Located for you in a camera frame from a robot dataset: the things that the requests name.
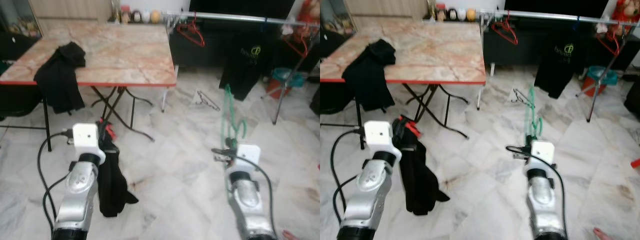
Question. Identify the green plastic hanger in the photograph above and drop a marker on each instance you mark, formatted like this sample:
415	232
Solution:
529	110
225	115

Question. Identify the red plastic hanger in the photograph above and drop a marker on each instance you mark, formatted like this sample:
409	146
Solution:
616	50
513	40
200	42
302	52

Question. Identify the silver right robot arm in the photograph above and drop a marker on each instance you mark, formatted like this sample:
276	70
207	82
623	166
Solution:
247	200
542	200

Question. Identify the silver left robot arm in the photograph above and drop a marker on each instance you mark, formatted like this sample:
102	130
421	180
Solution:
365	200
75	200

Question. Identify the red bin with teal bag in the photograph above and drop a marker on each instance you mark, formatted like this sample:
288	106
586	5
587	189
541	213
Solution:
590	87
275	90

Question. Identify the black shirt with green logo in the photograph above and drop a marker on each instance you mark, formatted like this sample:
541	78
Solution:
242	70
557	70

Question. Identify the black TV cabinet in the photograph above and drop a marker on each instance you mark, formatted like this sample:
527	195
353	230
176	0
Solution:
210	55
520	52

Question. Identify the person's bare foot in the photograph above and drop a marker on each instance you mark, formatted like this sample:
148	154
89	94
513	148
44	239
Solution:
602	234
290	235

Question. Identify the red plastic stool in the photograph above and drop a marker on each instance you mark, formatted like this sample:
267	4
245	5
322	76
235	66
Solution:
636	163

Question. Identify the black chair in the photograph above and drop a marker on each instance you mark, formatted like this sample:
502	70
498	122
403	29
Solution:
15	55
330	50

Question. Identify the dark grey sofa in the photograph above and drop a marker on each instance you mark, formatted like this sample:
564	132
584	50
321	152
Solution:
634	102

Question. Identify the black plush doll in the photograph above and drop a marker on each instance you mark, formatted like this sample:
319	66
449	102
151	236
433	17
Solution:
452	15
136	16

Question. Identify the gold trophy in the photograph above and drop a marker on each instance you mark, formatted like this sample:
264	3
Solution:
116	12
431	10

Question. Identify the light wooden cabinet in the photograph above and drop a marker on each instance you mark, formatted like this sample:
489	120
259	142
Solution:
385	12
70	15

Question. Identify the white round toy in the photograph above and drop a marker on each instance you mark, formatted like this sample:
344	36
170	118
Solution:
462	15
146	17

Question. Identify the orange round toy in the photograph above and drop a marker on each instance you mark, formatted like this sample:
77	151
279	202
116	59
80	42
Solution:
471	15
155	17

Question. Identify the silver clothes rack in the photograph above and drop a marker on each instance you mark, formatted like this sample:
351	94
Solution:
225	17
540	16

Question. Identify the black television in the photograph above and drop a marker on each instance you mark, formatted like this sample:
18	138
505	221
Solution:
240	7
555	6

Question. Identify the red laughing Buddha statue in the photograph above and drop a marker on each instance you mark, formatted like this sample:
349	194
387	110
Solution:
625	10
310	10

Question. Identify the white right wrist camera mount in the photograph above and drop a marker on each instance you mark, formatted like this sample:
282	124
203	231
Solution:
542	152
247	155

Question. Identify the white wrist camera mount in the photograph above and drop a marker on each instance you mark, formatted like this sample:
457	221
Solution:
247	155
542	152
85	137
380	135

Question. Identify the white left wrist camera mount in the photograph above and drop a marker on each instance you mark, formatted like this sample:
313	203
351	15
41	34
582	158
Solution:
85	137
380	135

